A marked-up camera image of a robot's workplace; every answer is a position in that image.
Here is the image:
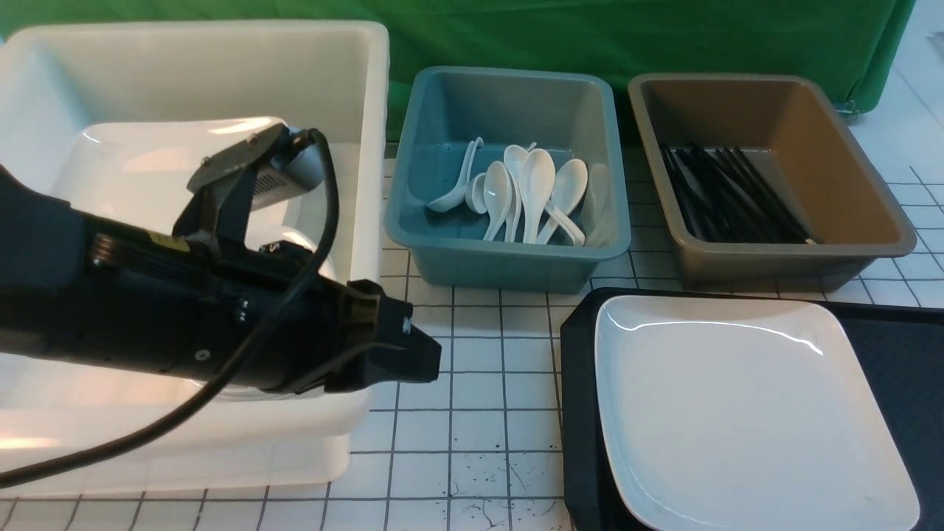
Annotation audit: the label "stack of white bowls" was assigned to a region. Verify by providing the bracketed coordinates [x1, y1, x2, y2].
[165, 226, 323, 400]

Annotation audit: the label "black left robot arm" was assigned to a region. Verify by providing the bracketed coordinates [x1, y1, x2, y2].
[2, 171, 442, 394]

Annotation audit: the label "brown plastic bin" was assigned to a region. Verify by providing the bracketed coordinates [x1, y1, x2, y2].
[628, 73, 917, 293]

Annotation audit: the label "black serving tray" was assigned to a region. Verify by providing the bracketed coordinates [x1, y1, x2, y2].
[560, 287, 943, 530]

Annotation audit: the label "small white spoon behind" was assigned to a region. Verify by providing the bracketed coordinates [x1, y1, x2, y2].
[465, 173, 487, 215]

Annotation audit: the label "large white plastic tub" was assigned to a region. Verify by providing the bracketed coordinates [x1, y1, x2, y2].
[1, 20, 390, 498]

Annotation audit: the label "black chopsticks in bin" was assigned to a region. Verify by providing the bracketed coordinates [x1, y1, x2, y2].
[659, 142, 816, 245]

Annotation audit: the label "white spoon long handle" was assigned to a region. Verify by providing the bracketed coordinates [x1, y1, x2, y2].
[503, 145, 528, 243]

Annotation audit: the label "teal plastic bin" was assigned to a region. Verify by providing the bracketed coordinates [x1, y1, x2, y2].
[386, 66, 631, 293]

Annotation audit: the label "stack of white square plates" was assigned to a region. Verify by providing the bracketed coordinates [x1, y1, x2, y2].
[48, 117, 281, 235]

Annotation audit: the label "large white square plate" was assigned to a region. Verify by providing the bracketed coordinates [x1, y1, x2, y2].
[594, 295, 920, 530]

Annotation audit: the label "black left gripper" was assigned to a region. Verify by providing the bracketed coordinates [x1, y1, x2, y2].
[294, 281, 442, 393]

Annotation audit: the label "black left camera cable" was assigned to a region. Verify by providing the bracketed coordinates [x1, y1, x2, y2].
[0, 129, 340, 487]

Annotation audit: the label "green backdrop cloth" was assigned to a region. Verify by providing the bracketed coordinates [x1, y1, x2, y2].
[2, 1, 915, 135]

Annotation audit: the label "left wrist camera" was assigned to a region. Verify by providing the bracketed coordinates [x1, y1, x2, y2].
[172, 123, 339, 249]

